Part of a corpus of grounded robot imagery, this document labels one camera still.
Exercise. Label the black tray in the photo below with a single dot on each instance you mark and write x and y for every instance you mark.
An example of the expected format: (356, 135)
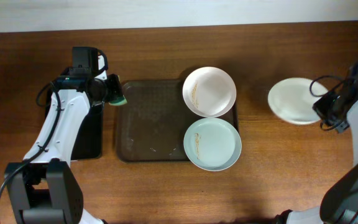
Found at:
(78, 134)

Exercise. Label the brown serving tray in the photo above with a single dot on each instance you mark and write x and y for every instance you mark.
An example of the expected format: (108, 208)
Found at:
(151, 126)

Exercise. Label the white plate with stain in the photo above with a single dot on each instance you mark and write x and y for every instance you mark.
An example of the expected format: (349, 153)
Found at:
(291, 100)

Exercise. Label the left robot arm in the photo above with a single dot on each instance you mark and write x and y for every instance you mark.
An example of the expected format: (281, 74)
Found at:
(42, 187)

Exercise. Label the light blue plate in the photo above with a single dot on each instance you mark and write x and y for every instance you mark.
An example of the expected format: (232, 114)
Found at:
(212, 144)

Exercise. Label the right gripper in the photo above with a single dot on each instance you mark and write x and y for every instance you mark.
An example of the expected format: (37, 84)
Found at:
(327, 108)

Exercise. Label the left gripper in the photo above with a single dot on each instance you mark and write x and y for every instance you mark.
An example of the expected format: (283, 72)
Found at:
(114, 88)

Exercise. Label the pink white plate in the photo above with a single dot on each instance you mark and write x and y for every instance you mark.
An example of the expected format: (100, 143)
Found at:
(209, 92)

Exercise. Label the green yellow sponge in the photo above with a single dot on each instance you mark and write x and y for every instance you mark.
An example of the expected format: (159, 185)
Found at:
(118, 101)

